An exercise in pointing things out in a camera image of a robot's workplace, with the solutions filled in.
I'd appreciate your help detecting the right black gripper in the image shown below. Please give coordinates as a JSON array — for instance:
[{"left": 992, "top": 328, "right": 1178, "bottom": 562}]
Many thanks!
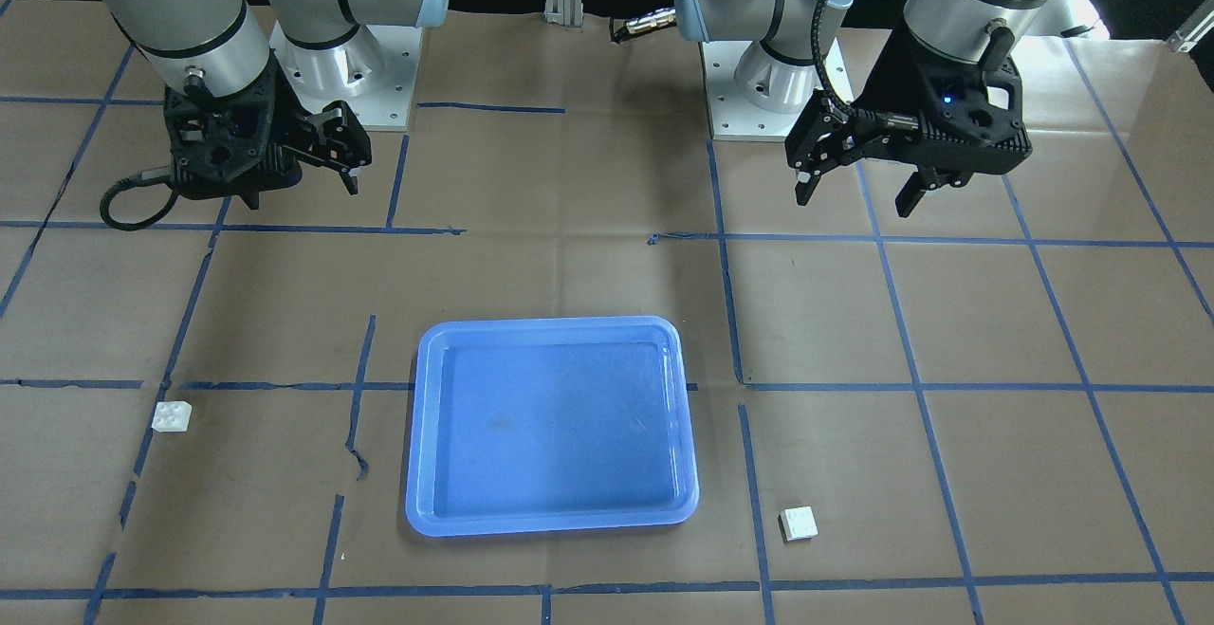
[{"left": 163, "top": 55, "right": 373, "bottom": 210}]

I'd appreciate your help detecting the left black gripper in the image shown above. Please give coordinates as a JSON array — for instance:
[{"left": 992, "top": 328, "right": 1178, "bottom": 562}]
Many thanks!
[{"left": 784, "top": 23, "right": 1033, "bottom": 218}]

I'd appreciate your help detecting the white block studs up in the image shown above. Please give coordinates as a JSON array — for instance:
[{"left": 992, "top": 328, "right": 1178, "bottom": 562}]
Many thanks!
[{"left": 149, "top": 400, "right": 193, "bottom": 433}]

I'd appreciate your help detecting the white block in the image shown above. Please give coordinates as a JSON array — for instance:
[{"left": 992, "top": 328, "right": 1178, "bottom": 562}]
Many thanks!
[{"left": 778, "top": 506, "right": 819, "bottom": 542}]

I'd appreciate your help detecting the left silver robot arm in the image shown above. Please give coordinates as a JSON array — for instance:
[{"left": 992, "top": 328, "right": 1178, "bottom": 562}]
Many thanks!
[{"left": 673, "top": 0, "right": 1049, "bottom": 218}]

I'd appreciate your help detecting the blue plastic tray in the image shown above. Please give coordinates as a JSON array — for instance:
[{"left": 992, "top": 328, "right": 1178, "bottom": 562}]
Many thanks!
[{"left": 402, "top": 317, "right": 700, "bottom": 538}]

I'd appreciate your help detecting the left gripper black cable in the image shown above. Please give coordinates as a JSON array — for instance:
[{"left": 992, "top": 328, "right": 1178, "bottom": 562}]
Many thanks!
[{"left": 819, "top": 0, "right": 917, "bottom": 123}]

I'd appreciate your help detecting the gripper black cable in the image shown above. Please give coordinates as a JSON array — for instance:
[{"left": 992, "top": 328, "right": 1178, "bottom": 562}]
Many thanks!
[
  {"left": 100, "top": 170, "right": 181, "bottom": 231},
  {"left": 819, "top": 0, "right": 917, "bottom": 123}
]

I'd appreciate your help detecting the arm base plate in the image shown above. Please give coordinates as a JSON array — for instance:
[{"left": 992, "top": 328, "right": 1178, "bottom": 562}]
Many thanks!
[
  {"left": 270, "top": 23, "right": 425, "bottom": 132},
  {"left": 700, "top": 41, "right": 822, "bottom": 142}
]

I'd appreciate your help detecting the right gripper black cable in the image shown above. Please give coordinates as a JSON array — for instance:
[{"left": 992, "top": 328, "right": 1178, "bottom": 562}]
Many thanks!
[{"left": 100, "top": 170, "right": 181, "bottom": 231}]

